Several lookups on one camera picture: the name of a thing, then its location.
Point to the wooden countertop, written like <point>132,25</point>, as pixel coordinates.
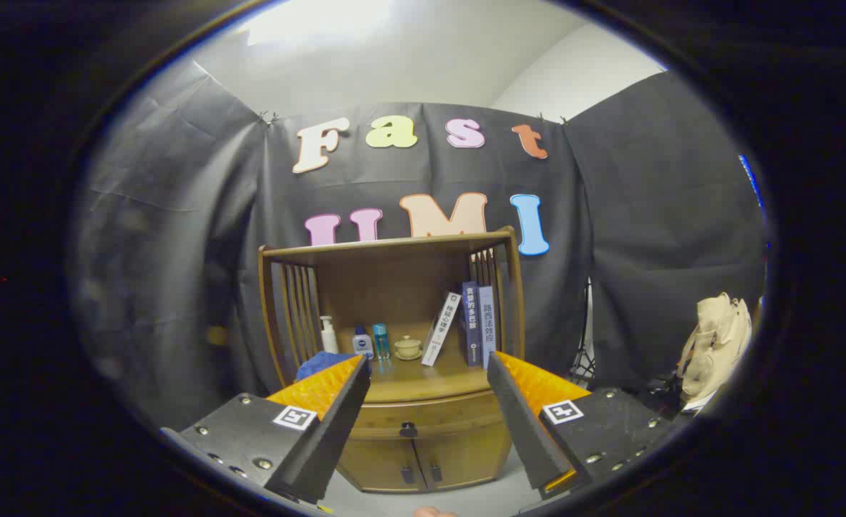
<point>423,380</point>

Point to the clear blue bottle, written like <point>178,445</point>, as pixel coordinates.
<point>380,343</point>

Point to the dark blue book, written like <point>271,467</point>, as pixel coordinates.
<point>471,323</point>

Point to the wooden cabinet door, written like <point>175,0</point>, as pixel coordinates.
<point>380,463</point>
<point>466,456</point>

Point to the wooden drawer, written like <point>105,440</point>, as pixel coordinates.
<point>452,416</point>

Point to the blue towel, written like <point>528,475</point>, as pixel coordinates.
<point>319,365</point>

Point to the white blue-capped lotion bottle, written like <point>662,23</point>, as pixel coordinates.
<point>363,345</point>

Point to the white pump bottle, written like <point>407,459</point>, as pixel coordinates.
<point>329,341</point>

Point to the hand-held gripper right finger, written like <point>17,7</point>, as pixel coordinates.
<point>523,424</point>

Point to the wooden cabinet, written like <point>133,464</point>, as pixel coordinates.
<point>394,287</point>

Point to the light purple book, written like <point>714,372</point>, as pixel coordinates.
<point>487,323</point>

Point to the white book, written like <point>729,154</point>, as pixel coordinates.
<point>441,330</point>

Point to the beige bag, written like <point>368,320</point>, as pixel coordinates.
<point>714,345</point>

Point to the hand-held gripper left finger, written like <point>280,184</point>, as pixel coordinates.
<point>329,438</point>

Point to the beige lidded teacup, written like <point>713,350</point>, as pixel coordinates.
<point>408,348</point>

